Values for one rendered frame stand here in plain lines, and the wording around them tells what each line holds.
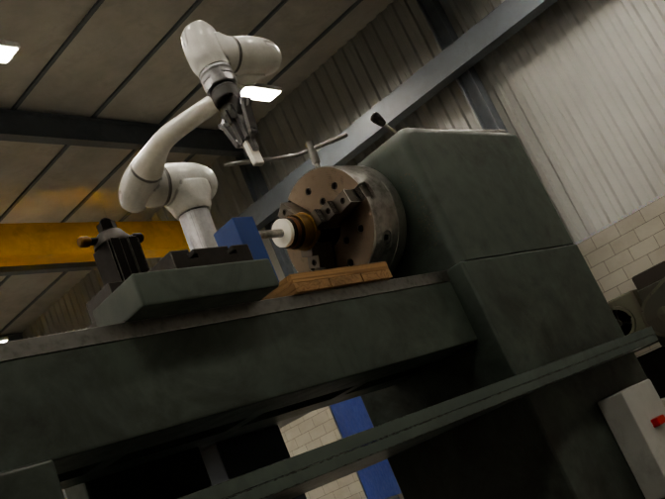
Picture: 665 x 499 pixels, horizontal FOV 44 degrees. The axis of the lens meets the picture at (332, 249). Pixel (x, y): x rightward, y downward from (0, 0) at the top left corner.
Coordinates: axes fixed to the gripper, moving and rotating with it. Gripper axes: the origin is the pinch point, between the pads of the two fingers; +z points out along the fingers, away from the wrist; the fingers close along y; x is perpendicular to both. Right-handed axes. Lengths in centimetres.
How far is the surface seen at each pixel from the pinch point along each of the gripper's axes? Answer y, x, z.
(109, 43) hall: -643, 537, -665
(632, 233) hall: -313, 998, -100
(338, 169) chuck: 15.9, 7.7, 16.3
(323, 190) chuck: 8.6, 7.7, 17.4
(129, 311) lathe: 21, -67, 47
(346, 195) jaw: 17.5, 3.7, 24.7
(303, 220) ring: 8.1, -3.5, 25.2
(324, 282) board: 21, -21, 47
